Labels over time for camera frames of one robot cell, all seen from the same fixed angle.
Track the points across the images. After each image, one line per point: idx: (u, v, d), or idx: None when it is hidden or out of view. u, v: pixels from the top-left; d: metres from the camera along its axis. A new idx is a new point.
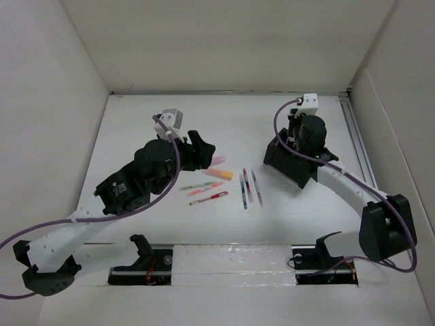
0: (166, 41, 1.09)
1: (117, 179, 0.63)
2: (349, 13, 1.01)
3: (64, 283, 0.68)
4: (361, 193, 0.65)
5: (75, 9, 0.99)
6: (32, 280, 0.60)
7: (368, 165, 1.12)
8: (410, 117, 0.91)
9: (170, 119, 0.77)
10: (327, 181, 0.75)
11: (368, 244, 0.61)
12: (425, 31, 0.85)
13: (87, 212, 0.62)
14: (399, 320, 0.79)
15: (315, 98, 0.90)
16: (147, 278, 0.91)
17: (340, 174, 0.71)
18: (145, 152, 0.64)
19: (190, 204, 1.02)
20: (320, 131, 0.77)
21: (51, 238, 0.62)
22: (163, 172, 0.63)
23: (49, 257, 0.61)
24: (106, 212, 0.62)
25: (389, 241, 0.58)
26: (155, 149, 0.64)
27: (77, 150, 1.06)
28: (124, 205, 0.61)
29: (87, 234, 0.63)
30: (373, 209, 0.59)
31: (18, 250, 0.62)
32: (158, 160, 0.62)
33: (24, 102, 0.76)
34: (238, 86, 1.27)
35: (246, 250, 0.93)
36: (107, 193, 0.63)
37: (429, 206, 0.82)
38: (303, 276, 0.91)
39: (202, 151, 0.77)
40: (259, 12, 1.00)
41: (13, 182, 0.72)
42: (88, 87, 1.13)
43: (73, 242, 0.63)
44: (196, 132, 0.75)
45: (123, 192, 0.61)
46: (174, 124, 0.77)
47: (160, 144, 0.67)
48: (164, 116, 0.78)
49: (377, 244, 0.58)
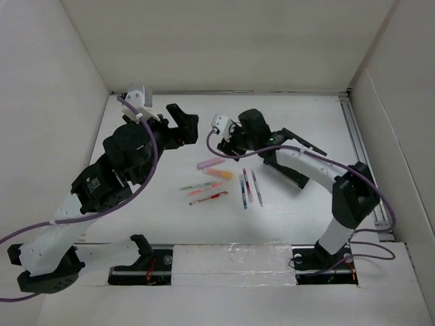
0: (166, 41, 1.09)
1: (92, 174, 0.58)
2: (349, 14, 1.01)
3: (67, 280, 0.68)
4: (325, 170, 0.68)
5: (75, 9, 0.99)
6: (26, 284, 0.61)
7: (368, 165, 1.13)
8: (410, 117, 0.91)
9: (137, 98, 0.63)
10: (287, 162, 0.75)
11: (343, 214, 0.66)
12: (425, 32, 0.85)
13: (66, 212, 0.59)
14: (399, 320, 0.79)
15: (219, 117, 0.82)
16: (147, 278, 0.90)
17: (298, 153, 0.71)
18: (113, 139, 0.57)
19: (190, 204, 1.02)
20: (256, 115, 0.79)
21: (37, 242, 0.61)
22: (138, 161, 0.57)
23: (39, 261, 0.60)
24: (83, 212, 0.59)
25: (359, 205, 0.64)
26: (125, 136, 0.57)
27: (78, 150, 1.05)
28: (100, 201, 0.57)
29: (73, 233, 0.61)
30: (341, 182, 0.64)
31: (12, 255, 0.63)
32: (128, 149, 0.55)
33: (24, 102, 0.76)
34: (238, 86, 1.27)
35: (245, 249, 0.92)
36: (82, 190, 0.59)
37: (429, 206, 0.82)
38: (303, 276, 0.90)
39: (187, 126, 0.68)
40: (259, 12, 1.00)
41: (13, 182, 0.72)
42: (88, 87, 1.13)
43: (60, 244, 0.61)
44: (175, 106, 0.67)
45: (97, 187, 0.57)
46: (143, 103, 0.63)
47: (132, 130, 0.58)
48: (131, 95, 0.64)
49: (352, 211, 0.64)
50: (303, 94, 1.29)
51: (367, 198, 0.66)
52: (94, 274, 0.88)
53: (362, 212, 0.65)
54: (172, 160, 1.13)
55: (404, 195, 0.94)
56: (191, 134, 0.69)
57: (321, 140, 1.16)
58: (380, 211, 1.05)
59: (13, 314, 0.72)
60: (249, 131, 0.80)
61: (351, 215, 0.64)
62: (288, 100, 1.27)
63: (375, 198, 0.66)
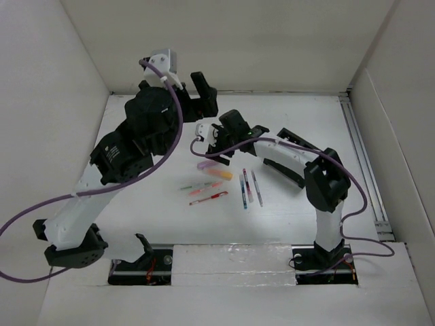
0: (166, 41, 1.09)
1: (110, 142, 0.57)
2: (349, 14, 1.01)
3: (94, 255, 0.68)
4: (298, 157, 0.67)
5: (75, 9, 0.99)
6: (54, 259, 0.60)
7: (368, 165, 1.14)
8: (410, 117, 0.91)
9: (162, 62, 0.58)
10: (265, 155, 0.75)
11: (317, 199, 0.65)
12: (425, 32, 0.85)
13: (86, 185, 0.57)
14: (399, 320, 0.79)
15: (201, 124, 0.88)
16: (147, 278, 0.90)
17: (274, 144, 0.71)
18: (136, 102, 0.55)
19: (190, 204, 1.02)
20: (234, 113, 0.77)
21: (60, 216, 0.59)
22: (162, 128, 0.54)
23: (64, 236, 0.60)
24: (104, 183, 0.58)
25: (331, 189, 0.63)
26: (149, 98, 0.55)
27: (77, 150, 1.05)
28: (121, 171, 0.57)
29: (94, 205, 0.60)
30: (310, 167, 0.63)
31: (37, 230, 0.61)
32: (151, 113, 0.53)
33: (24, 102, 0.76)
34: (238, 86, 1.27)
35: (245, 250, 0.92)
36: (102, 160, 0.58)
37: (429, 206, 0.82)
38: (303, 276, 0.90)
39: (209, 97, 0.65)
40: (260, 11, 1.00)
41: (14, 183, 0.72)
42: (88, 87, 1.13)
43: (85, 216, 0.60)
44: (201, 74, 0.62)
45: (117, 156, 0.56)
46: (170, 67, 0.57)
47: (156, 93, 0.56)
48: (155, 58, 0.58)
49: (324, 195, 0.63)
50: (303, 94, 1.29)
51: (340, 183, 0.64)
52: (94, 274, 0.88)
53: (336, 196, 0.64)
54: (172, 160, 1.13)
55: (404, 195, 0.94)
56: (212, 104, 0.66)
57: (321, 139, 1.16)
58: (380, 210, 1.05)
59: (14, 314, 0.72)
60: (229, 130, 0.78)
61: (324, 200, 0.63)
62: (288, 100, 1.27)
63: (346, 182, 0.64)
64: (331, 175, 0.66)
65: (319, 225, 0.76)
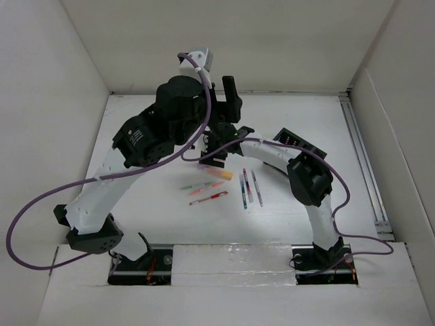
0: (166, 41, 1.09)
1: (134, 126, 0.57)
2: (349, 14, 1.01)
3: (113, 242, 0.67)
4: (281, 154, 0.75)
5: (75, 9, 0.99)
6: (75, 242, 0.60)
7: (368, 165, 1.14)
8: (410, 117, 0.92)
9: (200, 58, 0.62)
10: (251, 153, 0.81)
11: (301, 193, 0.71)
12: (425, 32, 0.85)
13: (109, 168, 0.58)
14: (399, 319, 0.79)
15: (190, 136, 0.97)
16: (147, 278, 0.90)
17: (259, 143, 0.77)
18: (168, 86, 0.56)
19: (190, 204, 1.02)
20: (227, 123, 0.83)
21: (83, 200, 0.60)
22: (189, 113, 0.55)
23: (85, 219, 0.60)
24: (127, 166, 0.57)
25: (314, 184, 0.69)
26: (181, 84, 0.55)
27: (78, 150, 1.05)
28: (144, 154, 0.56)
29: (117, 188, 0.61)
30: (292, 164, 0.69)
31: (58, 215, 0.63)
32: (182, 96, 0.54)
33: (24, 102, 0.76)
34: (238, 86, 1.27)
35: (245, 249, 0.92)
36: (126, 145, 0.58)
37: (429, 206, 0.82)
38: (303, 276, 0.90)
39: (236, 104, 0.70)
40: (259, 11, 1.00)
41: (13, 183, 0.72)
42: (88, 87, 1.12)
43: (107, 200, 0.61)
44: (232, 77, 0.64)
45: (141, 138, 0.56)
46: (204, 64, 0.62)
47: (186, 80, 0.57)
48: (194, 54, 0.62)
49: (308, 190, 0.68)
50: (303, 94, 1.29)
51: (322, 178, 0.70)
52: (94, 274, 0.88)
53: (319, 191, 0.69)
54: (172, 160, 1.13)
55: (404, 195, 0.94)
56: (236, 111, 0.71)
57: (321, 139, 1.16)
58: (380, 210, 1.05)
59: (14, 314, 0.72)
60: (217, 134, 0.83)
61: (307, 194, 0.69)
62: (289, 100, 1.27)
63: (327, 176, 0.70)
64: (313, 171, 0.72)
65: (311, 222, 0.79)
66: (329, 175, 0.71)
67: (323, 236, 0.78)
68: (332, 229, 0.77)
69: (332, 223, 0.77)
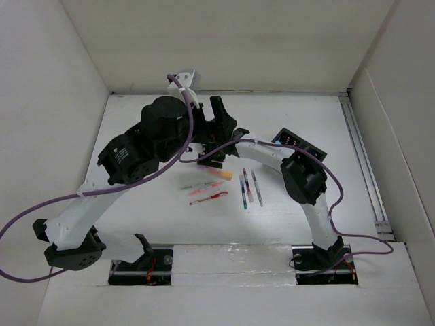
0: (166, 41, 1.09)
1: (119, 145, 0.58)
2: (349, 14, 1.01)
3: (92, 257, 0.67)
4: (275, 154, 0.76)
5: (75, 9, 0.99)
6: (54, 259, 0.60)
7: (368, 165, 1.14)
8: (410, 117, 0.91)
9: (185, 79, 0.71)
10: (245, 155, 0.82)
11: (296, 193, 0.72)
12: (425, 32, 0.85)
13: (93, 185, 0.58)
14: (399, 319, 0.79)
15: None
16: (147, 278, 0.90)
17: (253, 144, 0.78)
18: (152, 108, 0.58)
19: (190, 204, 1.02)
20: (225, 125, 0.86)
21: (64, 215, 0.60)
22: (172, 132, 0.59)
23: (66, 235, 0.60)
24: (111, 183, 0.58)
25: (308, 183, 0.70)
26: (165, 106, 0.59)
27: (78, 150, 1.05)
28: (128, 172, 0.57)
29: (100, 205, 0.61)
30: (287, 162, 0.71)
31: (37, 230, 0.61)
32: (166, 118, 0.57)
33: (24, 102, 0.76)
34: (238, 86, 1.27)
35: (245, 249, 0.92)
36: (110, 161, 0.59)
37: (429, 206, 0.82)
38: (303, 276, 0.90)
39: (223, 123, 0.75)
40: (260, 11, 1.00)
41: (13, 183, 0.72)
42: (88, 87, 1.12)
43: (88, 217, 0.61)
44: (219, 98, 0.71)
45: (126, 157, 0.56)
46: (189, 84, 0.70)
47: (170, 101, 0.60)
48: (181, 75, 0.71)
49: (302, 189, 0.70)
50: (303, 94, 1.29)
51: (316, 176, 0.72)
52: (94, 274, 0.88)
53: (312, 189, 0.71)
54: None
55: (404, 195, 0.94)
56: (224, 130, 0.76)
57: (321, 139, 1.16)
58: (380, 210, 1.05)
59: (13, 314, 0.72)
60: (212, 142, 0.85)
61: (301, 192, 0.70)
62: (288, 100, 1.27)
63: (322, 175, 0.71)
64: (307, 170, 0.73)
65: (310, 223, 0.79)
66: (322, 173, 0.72)
67: (321, 236, 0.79)
68: (331, 229, 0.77)
69: (329, 222, 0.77)
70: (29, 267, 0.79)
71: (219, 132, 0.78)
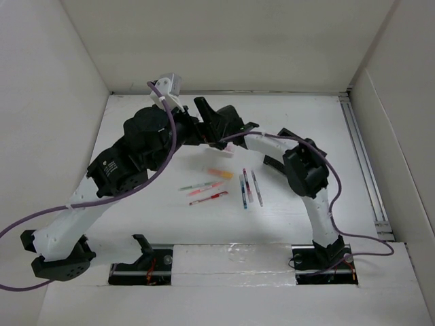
0: (166, 42, 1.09)
1: (108, 157, 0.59)
2: (349, 14, 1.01)
3: (79, 268, 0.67)
4: (281, 146, 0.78)
5: (75, 9, 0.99)
6: (41, 269, 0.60)
7: (368, 165, 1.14)
8: (410, 117, 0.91)
9: (166, 85, 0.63)
10: (253, 147, 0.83)
11: (296, 184, 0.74)
12: (425, 32, 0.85)
13: (81, 197, 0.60)
14: (399, 319, 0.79)
15: None
16: (147, 278, 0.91)
17: (261, 136, 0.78)
18: (134, 121, 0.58)
19: (190, 204, 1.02)
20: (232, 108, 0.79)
21: (52, 227, 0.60)
22: (158, 145, 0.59)
23: (54, 246, 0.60)
24: (100, 195, 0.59)
25: (308, 176, 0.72)
26: (147, 119, 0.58)
27: (78, 150, 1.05)
28: (117, 185, 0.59)
29: (90, 216, 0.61)
30: (290, 153, 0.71)
31: (26, 240, 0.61)
32: (149, 132, 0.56)
33: (24, 102, 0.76)
34: (238, 86, 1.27)
35: (245, 249, 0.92)
36: (98, 173, 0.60)
37: (429, 206, 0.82)
38: (303, 276, 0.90)
39: (211, 123, 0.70)
40: (259, 12, 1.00)
41: (13, 182, 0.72)
42: (88, 87, 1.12)
43: (76, 229, 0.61)
44: (202, 98, 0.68)
45: (115, 170, 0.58)
46: (170, 90, 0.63)
47: (152, 113, 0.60)
48: (160, 81, 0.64)
49: (302, 181, 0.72)
50: (303, 94, 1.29)
51: (317, 170, 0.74)
52: (94, 274, 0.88)
53: (312, 183, 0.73)
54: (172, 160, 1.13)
55: (404, 195, 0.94)
56: (215, 130, 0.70)
57: (321, 139, 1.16)
58: (380, 210, 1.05)
59: (13, 314, 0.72)
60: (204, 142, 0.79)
61: (300, 185, 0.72)
62: (288, 100, 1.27)
63: (323, 170, 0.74)
64: (309, 164, 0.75)
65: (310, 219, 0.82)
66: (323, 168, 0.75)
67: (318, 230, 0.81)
68: (331, 225, 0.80)
69: (329, 218, 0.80)
70: (28, 266, 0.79)
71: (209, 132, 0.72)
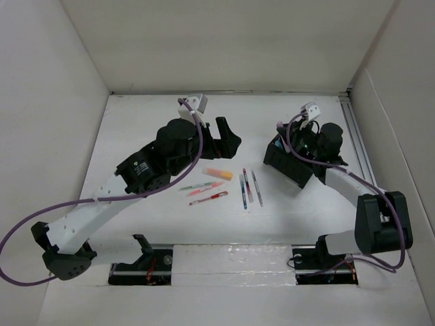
0: (166, 41, 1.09)
1: (139, 159, 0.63)
2: (349, 13, 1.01)
3: (81, 267, 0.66)
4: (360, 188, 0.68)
5: (75, 8, 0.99)
6: (52, 261, 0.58)
7: (368, 165, 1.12)
8: (411, 117, 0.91)
9: (194, 102, 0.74)
10: (333, 183, 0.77)
11: (363, 238, 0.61)
12: (427, 31, 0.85)
13: (108, 191, 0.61)
14: (399, 319, 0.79)
15: (316, 106, 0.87)
16: (147, 278, 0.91)
17: (344, 173, 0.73)
18: (166, 130, 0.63)
19: (190, 204, 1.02)
20: (337, 140, 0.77)
21: (71, 219, 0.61)
22: (183, 150, 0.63)
23: (71, 238, 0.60)
24: (128, 191, 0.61)
25: (383, 231, 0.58)
26: (177, 128, 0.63)
27: (78, 149, 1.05)
28: (145, 184, 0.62)
29: (110, 212, 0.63)
30: (368, 198, 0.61)
31: (37, 232, 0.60)
32: (180, 138, 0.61)
33: (24, 102, 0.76)
34: (238, 86, 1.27)
35: (245, 250, 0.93)
36: (128, 172, 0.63)
37: (429, 206, 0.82)
38: (303, 276, 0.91)
39: (228, 140, 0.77)
40: (260, 11, 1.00)
41: (13, 182, 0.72)
42: (88, 87, 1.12)
43: (94, 223, 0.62)
44: (224, 120, 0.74)
45: (145, 171, 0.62)
46: (198, 106, 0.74)
47: (182, 122, 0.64)
48: (189, 99, 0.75)
49: (372, 232, 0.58)
50: (303, 94, 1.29)
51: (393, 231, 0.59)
52: (94, 274, 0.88)
53: (383, 242, 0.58)
54: None
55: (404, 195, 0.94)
56: (230, 148, 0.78)
57: None
58: None
59: (13, 314, 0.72)
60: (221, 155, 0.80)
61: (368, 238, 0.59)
62: (288, 100, 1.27)
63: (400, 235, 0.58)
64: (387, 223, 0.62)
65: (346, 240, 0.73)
66: (408, 231, 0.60)
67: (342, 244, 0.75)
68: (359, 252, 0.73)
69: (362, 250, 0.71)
70: (28, 266, 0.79)
71: (224, 149, 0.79)
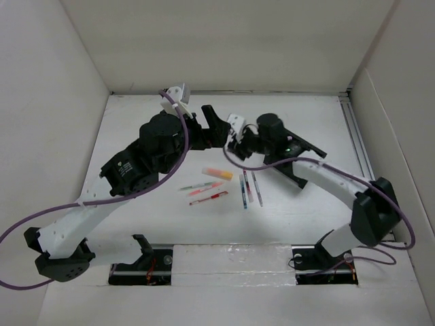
0: (165, 41, 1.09)
1: (123, 158, 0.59)
2: (349, 13, 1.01)
3: (79, 269, 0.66)
4: (345, 184, 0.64)
5: (74, 8, 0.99)
6: (45, 266, 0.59)
7: (368, 165, 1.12)
8: (411, 117, 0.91)
9: (176, 93, 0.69)
10: (305, 175, 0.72)
11: (364, 232, 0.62)
12: (427, 31, 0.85)
13: (94, 195, 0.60)
14: (399, 320, 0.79)
15: (234, 117, 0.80)
16: (147, 278, 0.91)
17: (317, 166, 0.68)
18: (149, 125, 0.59)
19: (190, 204, 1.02)
20: (278, 123, 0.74)
21: (60, 224, 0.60)
22: (170, 147, 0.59)
23: (60, 244, 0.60)
24: (113, 194, 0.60)
25: (383, 224, 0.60)
26: (162, 124, 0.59)
27: (77, 149, 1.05)
28: (130, 185, 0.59)
29: (99, 216, 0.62)
30: (364, 200, 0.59)
31: (29, 238, 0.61)
32: (164, 136, 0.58)
33: (24, 102, 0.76)
34: (238, 86, 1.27)
35: (245, 250, 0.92)
36: (113, 174, 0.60)
37: (429, 206, 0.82)
38: (304, 276, 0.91)
39: (217, 128, 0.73)
40: (259, 11, 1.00)
41: (13, 181, 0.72)
42: (88, 87, 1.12)
43: (83, 227, 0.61)
44: (211, 107, 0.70)
45: (129, 171, 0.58)
46: (181, 98, 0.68)
47: (167, 118, 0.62)
48: (171, 89, 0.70)
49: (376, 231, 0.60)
50: (303, 94, 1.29)
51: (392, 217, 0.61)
52: (94, 274, 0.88)
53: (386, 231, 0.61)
54: None
55: (404, 195, 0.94)
56: (221, 138, 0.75)
57: (321, 139, 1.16)
58: None
59: (13, 314, 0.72)
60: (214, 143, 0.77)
61: (372, 235, 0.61)
62: (288, 100, 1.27)
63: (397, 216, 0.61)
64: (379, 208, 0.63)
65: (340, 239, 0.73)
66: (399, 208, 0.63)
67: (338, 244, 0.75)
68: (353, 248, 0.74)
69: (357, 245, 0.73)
70: (28, 266, 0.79)
71: (215, 137, 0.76)
